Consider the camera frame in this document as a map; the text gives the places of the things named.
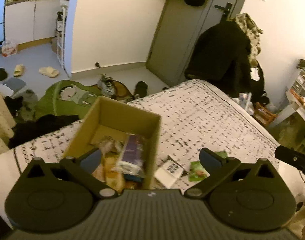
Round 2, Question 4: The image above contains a beige bread snack packet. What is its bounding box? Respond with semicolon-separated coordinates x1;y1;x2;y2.
92;156;125;193

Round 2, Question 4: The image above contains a purple snack package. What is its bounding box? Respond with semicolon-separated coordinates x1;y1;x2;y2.
115;133;145;177

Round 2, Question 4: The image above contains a green snack packet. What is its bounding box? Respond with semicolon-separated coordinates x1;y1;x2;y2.
188;161;210;182

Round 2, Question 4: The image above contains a round purple snack packet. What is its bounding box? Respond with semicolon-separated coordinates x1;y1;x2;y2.
97;136;124;155

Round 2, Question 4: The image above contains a black white snack packet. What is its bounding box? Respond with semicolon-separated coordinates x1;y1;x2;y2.
154;155;185;189

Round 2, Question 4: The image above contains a brown cardboard box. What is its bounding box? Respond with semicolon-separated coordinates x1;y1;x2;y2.
63;97;161;189

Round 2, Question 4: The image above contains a white patterned bed cover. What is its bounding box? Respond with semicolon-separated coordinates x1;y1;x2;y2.
0;78;305;221

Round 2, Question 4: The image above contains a white desk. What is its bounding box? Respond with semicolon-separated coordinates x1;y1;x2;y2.
267;89;305;131

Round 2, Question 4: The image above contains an orange basket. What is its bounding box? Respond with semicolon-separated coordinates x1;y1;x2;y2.
253;102;276;127

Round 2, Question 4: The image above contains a green cartoon rug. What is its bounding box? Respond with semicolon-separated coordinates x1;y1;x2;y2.
35;80;101;119

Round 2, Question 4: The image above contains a small drawer organizer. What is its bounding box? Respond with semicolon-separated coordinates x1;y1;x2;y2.
291;69;305;97

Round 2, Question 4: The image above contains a black coat on rack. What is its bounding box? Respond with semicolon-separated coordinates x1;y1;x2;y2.
185;21;265;98

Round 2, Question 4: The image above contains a grey door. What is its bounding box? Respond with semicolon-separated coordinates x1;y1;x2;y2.
145;0;245;87

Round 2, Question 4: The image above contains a white kitchen cabinet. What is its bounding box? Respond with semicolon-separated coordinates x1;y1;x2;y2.
4;0;61;44

